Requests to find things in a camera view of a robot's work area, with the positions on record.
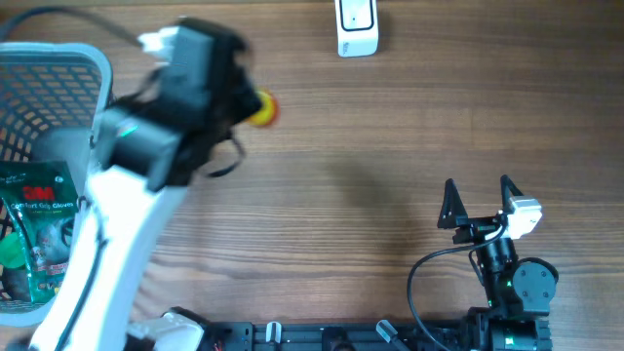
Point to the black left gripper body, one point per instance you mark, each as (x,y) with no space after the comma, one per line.
(236,99)

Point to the grey plastic mesh basket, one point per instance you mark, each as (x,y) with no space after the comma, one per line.
(50,96)

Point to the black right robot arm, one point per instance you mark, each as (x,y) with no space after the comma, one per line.
(518,290)

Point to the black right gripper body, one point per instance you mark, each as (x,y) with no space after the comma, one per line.
(476,230)

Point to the white barcode scanner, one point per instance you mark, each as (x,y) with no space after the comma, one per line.
(356,28)

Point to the green 3M gloves packet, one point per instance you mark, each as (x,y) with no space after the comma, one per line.
(41,202)

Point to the red sauce bottle green cap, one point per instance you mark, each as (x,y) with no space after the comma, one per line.
(268,113)

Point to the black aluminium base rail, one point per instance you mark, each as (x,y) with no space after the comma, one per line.
(441,335)

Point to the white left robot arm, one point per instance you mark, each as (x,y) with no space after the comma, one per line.
(146,152)

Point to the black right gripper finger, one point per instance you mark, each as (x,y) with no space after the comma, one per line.
(453,213)
(508,190)

